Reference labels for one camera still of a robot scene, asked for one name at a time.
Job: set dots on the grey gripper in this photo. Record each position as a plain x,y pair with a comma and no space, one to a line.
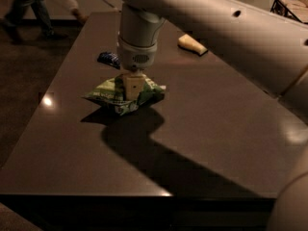
136,58

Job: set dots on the green jalapeno chip bag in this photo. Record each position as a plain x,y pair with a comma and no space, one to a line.
111,95

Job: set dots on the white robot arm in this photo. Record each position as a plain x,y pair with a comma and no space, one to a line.
268,49

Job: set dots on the blue rxbar blueberry wrapper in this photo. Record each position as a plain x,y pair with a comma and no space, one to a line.
109,58

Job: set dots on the yellow sponge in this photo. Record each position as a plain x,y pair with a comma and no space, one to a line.
189,43

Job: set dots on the black wire basket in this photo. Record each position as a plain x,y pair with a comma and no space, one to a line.
294,9

